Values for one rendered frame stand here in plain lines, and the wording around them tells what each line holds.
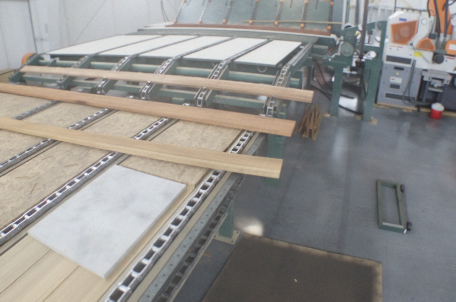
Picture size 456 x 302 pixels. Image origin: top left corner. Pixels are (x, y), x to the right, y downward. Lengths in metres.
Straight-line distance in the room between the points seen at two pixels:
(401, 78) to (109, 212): 5.09
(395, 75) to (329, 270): 4.06
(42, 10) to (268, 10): 5.20
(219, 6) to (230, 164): 6.45
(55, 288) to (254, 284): 1.28
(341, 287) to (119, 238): 1.47
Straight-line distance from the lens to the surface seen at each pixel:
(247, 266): 2.13
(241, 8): 7.45
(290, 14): 7.05
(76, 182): 1.62
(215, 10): 7.64
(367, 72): 5.74
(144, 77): 3.05
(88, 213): 1.39
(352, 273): 2.23
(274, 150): 2.66
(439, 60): 5.66
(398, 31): 5.52
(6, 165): 2.03
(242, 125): 1.94
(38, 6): 7.60
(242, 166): 1.50
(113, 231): 1.26
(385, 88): 5.61
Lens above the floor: 1.67
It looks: 25 degrees down
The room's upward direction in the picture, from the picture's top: straight up
